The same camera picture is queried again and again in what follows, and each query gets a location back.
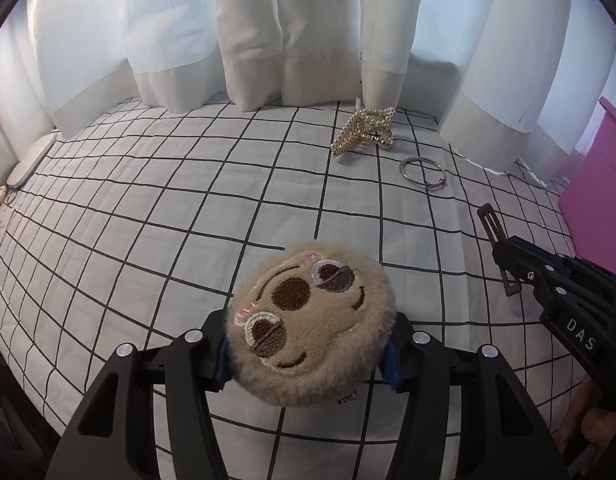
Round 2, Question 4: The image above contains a white black grid tablecloth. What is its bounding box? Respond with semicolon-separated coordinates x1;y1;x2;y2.
0;94;588;480

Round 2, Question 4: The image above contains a beige plush face hair clip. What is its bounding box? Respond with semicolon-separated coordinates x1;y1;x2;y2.
222;240;403;406

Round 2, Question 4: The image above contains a pearl hair claw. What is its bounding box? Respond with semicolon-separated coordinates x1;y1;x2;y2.
330;97;395;159

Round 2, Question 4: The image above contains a purple plastic basin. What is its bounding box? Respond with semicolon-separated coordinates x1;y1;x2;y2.
558;95;616;282

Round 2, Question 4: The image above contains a person's right hand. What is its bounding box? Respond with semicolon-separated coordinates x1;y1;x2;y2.
559;376;616;456

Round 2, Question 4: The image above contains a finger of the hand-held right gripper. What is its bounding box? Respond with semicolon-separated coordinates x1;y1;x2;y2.
491;241;571;317
506;235;616;288

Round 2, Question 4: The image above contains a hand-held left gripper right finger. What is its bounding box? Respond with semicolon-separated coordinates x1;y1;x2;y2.
378;311;571;480

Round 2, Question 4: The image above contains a white flat device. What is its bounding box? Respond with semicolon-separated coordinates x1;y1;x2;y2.
5;132;57;191

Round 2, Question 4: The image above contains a metal ring bracelet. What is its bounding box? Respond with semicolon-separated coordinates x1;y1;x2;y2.
400;156;448;191

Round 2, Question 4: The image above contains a brown hair clip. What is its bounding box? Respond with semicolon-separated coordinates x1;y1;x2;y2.
477;203;521;297

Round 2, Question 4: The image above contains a cream curtain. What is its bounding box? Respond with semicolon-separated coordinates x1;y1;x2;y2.
212;0;419;114

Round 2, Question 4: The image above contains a white sheer curtain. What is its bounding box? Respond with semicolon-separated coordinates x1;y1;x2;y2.
407;0;616;177
0;0;229;132

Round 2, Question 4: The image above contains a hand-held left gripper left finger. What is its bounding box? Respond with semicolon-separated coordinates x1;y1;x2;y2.
45;309;235;480

